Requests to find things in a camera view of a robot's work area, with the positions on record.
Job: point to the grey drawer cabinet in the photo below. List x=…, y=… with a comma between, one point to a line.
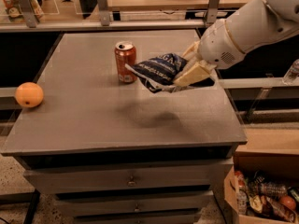
x=91, y=133

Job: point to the cardboard box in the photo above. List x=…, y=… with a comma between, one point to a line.
x=282, y=168

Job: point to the blue chip bag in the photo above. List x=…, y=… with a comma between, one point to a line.
x=157, y=74

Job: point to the orange fruit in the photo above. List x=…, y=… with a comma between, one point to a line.
x=29, y=94

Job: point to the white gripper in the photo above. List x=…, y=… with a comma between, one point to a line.
x=218, y=46

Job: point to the colourful snack bag background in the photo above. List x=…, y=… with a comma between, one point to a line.
x=13, y=9

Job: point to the snack packets in box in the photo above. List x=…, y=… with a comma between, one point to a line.
x=258, y=197

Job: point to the red apple in box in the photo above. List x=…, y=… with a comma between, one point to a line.
x=288, y=201

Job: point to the top drawer handle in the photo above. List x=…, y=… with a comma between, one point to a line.
x=131, y=181

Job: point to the grey metal railing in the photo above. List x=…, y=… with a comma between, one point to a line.
x=68, y=15

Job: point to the orange soda can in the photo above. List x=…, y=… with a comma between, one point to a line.
x=125, y=54

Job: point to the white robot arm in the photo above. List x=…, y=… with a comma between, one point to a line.
x=263, y=22

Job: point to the plastic water bottle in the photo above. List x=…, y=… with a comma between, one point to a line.
x=292, y=73

